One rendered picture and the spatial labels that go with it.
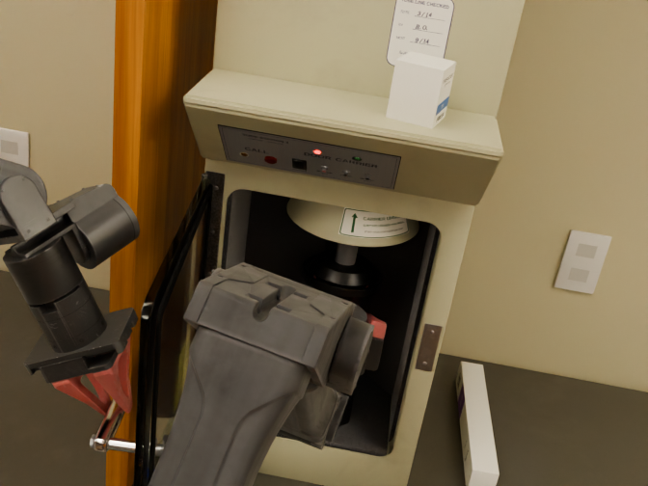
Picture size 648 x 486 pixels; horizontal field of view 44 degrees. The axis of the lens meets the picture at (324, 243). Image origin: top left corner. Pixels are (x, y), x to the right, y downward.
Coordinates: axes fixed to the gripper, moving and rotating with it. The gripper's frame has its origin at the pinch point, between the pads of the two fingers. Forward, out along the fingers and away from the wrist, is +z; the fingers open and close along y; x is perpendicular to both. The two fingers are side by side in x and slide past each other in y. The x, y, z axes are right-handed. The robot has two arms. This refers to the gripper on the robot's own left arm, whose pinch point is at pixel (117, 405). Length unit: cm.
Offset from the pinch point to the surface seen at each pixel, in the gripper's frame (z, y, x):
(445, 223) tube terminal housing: -1.2, -37.1, -19.8
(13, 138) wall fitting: -15, 34, -68
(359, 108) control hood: -19.0, -31.7, -15.1
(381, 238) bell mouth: 0.2, -28.9, -22.9
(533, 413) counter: 50, -42, -44
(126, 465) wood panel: 18.2, 10.8, -13.2
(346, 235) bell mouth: -1.7, -25.0, -22.2
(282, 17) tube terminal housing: -28.9, -25.9, -22.1
